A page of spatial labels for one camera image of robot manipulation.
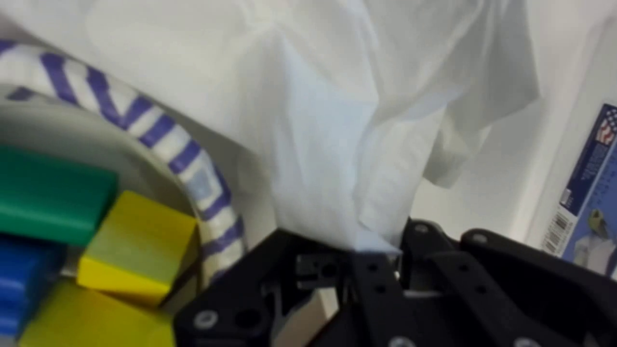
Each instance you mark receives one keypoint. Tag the green cylinder block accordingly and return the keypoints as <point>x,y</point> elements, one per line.
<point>50,196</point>

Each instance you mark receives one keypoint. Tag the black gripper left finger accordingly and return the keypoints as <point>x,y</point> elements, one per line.
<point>243,283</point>

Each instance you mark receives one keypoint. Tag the blue ridged block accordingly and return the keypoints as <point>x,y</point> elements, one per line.
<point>25,283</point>

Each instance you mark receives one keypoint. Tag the blue patterned paper plate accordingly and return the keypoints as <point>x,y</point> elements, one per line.
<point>160,132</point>

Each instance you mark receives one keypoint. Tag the clear plastic container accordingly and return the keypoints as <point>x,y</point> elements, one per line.
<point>588,181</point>

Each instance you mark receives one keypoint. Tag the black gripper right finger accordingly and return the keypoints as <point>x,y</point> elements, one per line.
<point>513,290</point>

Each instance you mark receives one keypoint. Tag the clear plastic bag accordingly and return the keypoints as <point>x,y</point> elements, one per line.
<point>320,128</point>

